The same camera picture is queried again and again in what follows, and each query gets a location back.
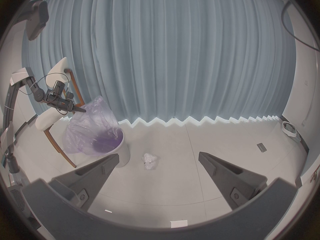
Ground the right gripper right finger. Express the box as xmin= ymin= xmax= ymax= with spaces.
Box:
xmin=198 ymin=151 xmax=268 ymax=211

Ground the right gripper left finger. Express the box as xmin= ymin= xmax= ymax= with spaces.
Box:
xmin=49 ymin=153 xmax=119 ymax=212

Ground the purple plastic bag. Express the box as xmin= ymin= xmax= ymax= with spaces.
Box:
xmin=64 ymin=96 xmax=125 ymax=157

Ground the white plastic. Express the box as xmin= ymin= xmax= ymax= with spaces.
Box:
xmin=143 ymin=153 xmax=158 ymax=171

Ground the white trash bin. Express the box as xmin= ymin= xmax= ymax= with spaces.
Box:
xmin=101 ymin=130 xmax=131 ymax=168

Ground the white oval floor object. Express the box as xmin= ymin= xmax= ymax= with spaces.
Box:
xmin=281 ymin=121 xmax=298 ymax=138

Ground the white cushioned wooden chair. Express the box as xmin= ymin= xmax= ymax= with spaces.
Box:
xmin=35 ymin=57 xmax=87 ymax=168

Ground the pale blue curtain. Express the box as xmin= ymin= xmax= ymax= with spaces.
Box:
xmin=22 ymin=0 xmax=297 ymax=128

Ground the black cable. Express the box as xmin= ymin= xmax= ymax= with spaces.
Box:
xmin=35 ymin=73 xmax=70 ymax=92
xmin=281 ymin=1 xmax=320 ymax=52

